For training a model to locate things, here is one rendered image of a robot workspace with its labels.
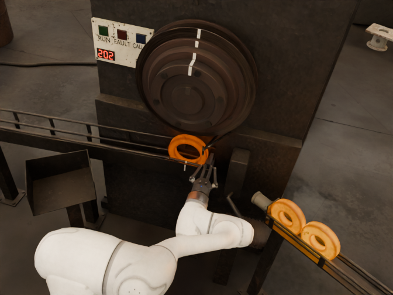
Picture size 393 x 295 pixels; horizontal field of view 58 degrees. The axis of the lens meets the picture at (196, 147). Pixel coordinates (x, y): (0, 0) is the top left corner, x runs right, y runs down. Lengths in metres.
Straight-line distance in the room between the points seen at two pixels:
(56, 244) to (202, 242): 0.46
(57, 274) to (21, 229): 1.49
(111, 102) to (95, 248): 0.95
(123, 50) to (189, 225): 0.76
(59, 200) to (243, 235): 0.81
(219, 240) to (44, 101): 2.37
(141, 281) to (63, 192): 0.96
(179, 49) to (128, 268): 0.76
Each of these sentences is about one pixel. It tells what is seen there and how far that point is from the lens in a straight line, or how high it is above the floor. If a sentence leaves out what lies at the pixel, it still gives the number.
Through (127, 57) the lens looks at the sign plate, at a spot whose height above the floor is 1.11.
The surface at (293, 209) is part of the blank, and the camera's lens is 1.46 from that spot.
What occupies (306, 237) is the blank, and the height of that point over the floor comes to 0.70.
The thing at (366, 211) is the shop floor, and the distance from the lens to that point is 2.73.
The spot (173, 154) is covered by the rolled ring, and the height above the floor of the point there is 0.73.
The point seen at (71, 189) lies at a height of 0.60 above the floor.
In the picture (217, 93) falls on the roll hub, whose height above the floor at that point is 1.17.
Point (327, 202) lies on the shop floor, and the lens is 2.65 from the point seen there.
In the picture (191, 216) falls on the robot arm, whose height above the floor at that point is 0.77.
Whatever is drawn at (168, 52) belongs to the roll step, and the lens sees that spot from 1.29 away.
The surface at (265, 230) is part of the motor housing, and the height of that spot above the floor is 0.53.
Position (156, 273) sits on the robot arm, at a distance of 0.83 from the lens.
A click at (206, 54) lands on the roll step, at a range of 1.25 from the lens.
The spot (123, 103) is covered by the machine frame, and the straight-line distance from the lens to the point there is 1.68.
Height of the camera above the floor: 1.86
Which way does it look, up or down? 43 degrees down
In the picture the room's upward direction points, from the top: 7 degrees clockwise
